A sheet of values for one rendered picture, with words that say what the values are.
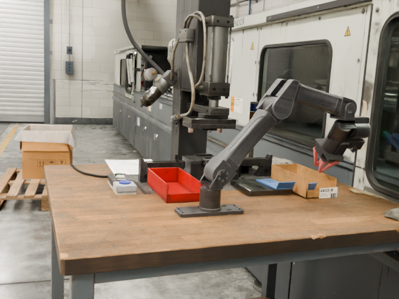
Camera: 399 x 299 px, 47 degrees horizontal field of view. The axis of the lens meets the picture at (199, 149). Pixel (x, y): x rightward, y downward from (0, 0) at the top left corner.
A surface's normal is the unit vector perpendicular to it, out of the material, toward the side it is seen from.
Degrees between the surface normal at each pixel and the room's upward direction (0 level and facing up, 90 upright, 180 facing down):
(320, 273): 90
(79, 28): 90
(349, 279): 90
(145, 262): 90
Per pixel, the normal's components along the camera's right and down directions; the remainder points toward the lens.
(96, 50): 0.29, 0.17
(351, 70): -0.96, 0.00
